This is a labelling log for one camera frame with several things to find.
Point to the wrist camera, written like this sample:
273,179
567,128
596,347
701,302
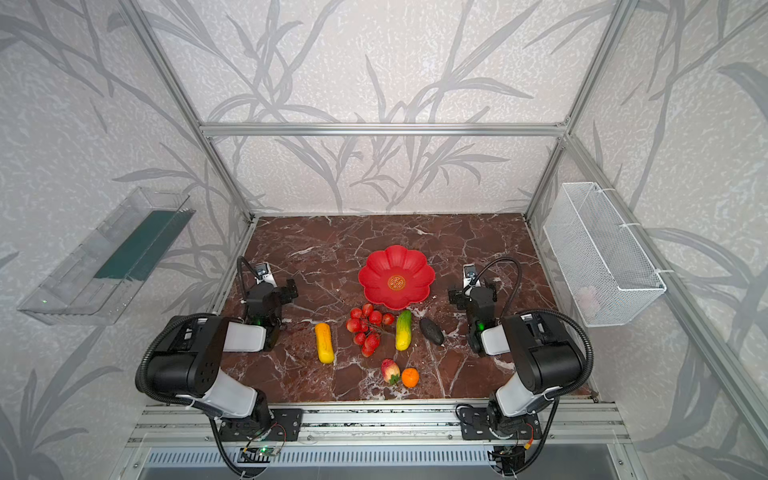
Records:
263,273
469,276

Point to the white wire mesh basket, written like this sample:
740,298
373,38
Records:
610,277

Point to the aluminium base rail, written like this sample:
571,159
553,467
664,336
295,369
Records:
411,423

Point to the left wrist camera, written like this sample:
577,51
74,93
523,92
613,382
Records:
263,273

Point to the small fake orange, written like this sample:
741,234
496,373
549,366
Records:
410,377

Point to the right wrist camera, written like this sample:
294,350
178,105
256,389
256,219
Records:
469,276

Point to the green circuit board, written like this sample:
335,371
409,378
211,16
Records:
258,455

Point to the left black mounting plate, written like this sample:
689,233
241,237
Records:
280,425

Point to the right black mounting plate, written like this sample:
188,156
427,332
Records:
477,423

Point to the yellow fake squash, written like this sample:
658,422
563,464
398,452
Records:
324,343

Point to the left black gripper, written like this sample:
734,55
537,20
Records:
279,293

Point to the dark fake avocado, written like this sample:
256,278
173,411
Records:
431,331

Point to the black mounting plate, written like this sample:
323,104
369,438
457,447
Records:
477,423
280,425

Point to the red flower-shaped fruit bowl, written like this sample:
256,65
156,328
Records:
396,277

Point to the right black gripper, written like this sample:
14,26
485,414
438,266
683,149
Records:
466,297

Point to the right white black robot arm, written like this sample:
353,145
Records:
552,356

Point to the red fake cherry tomato bunch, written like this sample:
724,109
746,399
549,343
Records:
367,324

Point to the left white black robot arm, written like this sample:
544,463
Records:
182,365

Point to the clear plastic wall bin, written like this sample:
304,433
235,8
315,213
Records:
95,283

